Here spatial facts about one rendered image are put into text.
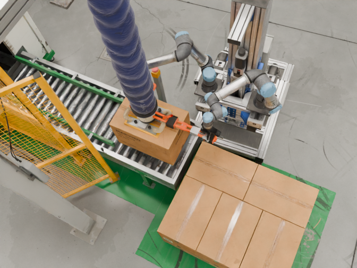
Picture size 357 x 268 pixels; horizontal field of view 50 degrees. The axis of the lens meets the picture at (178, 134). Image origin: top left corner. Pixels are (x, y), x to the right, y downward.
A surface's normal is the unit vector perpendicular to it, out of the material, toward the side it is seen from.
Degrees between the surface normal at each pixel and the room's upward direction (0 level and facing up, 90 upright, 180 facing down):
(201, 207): 0
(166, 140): 0
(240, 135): 0
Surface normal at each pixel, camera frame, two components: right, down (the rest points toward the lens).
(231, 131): -0.08, -0.41
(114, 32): 0.11, 0.79
